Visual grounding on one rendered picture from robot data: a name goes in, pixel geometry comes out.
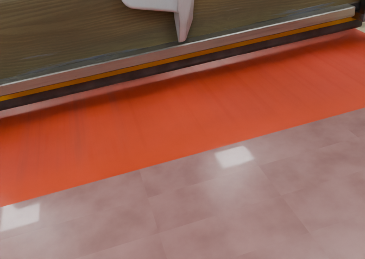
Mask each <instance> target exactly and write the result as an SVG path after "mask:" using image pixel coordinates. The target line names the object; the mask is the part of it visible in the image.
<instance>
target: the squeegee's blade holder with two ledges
mask: <svg viewBox="0 0 365 259"><path fill-rule="evenodd" d="M355 8H356V7H355V6H354V5H351V4H342V5H338V6H334V7H329V8H325V9H320V10H315V11H310V12H305V13H302V14H297V15H292V16H287V17H283V18H278V19H274V20H270V21H265V22H260V23H256V24H251V25H247V26H242V27H238V28H233V29H228V30H223V31H218V32H215V33H211V34H205V35H201V36H196V37H191V38H188V39H186V40H185V41H184V42H178V41H173V42H169V43H164V44H160V45H156V46H151V47H146V48H141V49H136V50H131V51H128V52H124V53H118V54H114V55H109V56H104V57H101V58H96V59H91V60H86V61H82V62H77V63H73V64H69V65H64V66H59V67H55V68H49V69H46V70H41V71H37V72H31V73H27V74H22V75H17V76H14V77H9V78H4V79H0V97H1V96H6V95H9V94H14V93H19V92H23V91H28V90H32V89H37V88H40V87H45V86H49V85H54V84H59V83H63V82H67V81H71V80H76V79H80V78H85V77H90V76H93V75H98V74H102V73H107V72H112V71H116V70H121V69H124V68H128V67H133V66H138V65H143V64H147V63H150V62H155V61H160V60H164V59H169V58H173V57H177V56H181V55H186V54H191V53H195V52H200V51H203V50H208V49H213V48H217V47H221V46H226V45H231V44H234V43H239V42H243V41H248V40H253V39H257V38H261V37H265V36H270V35H274V34H279V33H284V32H287V31H291V30H296V29H301V28H306V27H310V26H315V25H318V24H322V23H327V22H332V21H337V20H341V19H344V18H349V17H353V16H354V15H355Z"/></svg>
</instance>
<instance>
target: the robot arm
mask: <svg viewBox="0 0 365 259"><path fill-rule="evenodd" d="M122 2H123V3H124V4H125V5H126V6H127V7H128V8H131V9H141V10H154V11H168V12H174V21H175V27H176V31H177V38H178V42H184V41H185V40H186V38H187V35H188V32H189V29H190V26H191V23H192V20H193V8H194V0H122Z"/></svg>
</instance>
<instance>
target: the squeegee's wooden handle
mask: <svg viewBox="0 0 365 259"><path fill-rule="evenodd" d="M342 4H351V5H354V6H355V7H356V8H355V11H357V10H359V9H360V4H361V0H194V8H193V20H192V23H191V26H190V29H189V32H188V35H187V39H188V38H191V37H196V36H201V35H205V34H211V33H215V32H218V31H223V30H228V29H233V28H238V27H242V26H247V25H251V24H256V23H260V22H265V21H270V20H274V19H278V18H283V17H287V16H292V15H297V14H302V13H305V12H310V11H315V10H320V9H325V8H329V7H334V6H338V5H342ZM177 40H178V38H177V31H176V27H175V21H174V12H168V11H154V10H141V9H131V8H128V7H127V6H126V5H125V4H124V3H123V2H122V0H0V79H4V78H9V77H14V76H17V75H22V74H27V73H31V72H37V71H41V70H46V69H49V68H55V67H59V66H64V65H69V64H73V63H77V62H82V61H86V60H91V59H96V58H101V57H104V56H109V55H114V54H118V53H124V52H128V51H131V50H136V49H141V48H146V47H151V46H156V45H160V44H164V43H169V42H173V41H177Z"/></svg>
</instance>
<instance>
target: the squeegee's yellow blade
mask: <svg viewBox="0 0 365 259"><path fill-rule="evenodd" d="M353 20H356V19H354V18H352V17H349V18H344V19H341V20H337V21H332V22H327V23H322V24H318V25H315V26H310V27H306V28H301V29H296V30H291V31H287V32H284V33H279V34H274V35H270V36H265V37H261V38H257V39H253V40H248V41H243V42H239V43H234V44H231V45H226V46H221V47H217V48H213V49H208V50H203V51H200V52H195V53H191V54H186V55H181V56H177V57H173V58H169V59H164V60H160V61H155V62H150V63H147V64H143V65H138V66H133V67H128V68H124V69H121V70H116V71H112V72H107V73H102V74H98V75H93V76H90V77H85V78H80V79H76V80H71V81H67V82H63V83H59V84H54V85H49V86H45V87H40V88H37V89H32V90H28V91H23V92H19V93H14V94H9V95H6V96H1V97H0V101H3V100H8V99H13V98H17V97H22V96H26V95H29V94H34V93H39V92H43V91H48V90H52V89H57V88H60V87H65V86H69V85H74V84H78V83H83V82H86V81H91V80H95V79H100V78H105V77H109V76H112V75H117V74H121V73H126V72H131V71H135V70H140V69H143V68H147V67H152V66H157V65H162V64H166V63H169V62H174V61H178V60H183V59H188V58H192V57H195V56H200V55H204V54H209V53H214V52H218V51H222V50H226V49H230V48H235V47H240V46H244V45H249V44H252V43H257V42H261V41H266V40H270V39H275V38H278V37H283V36H287V35H292V34H296V33H301V32H304V31H309V30H314V29H318V28H322V27H327V26H332V25H335V24H340V23H344V22H349V21H353Z"/></svg>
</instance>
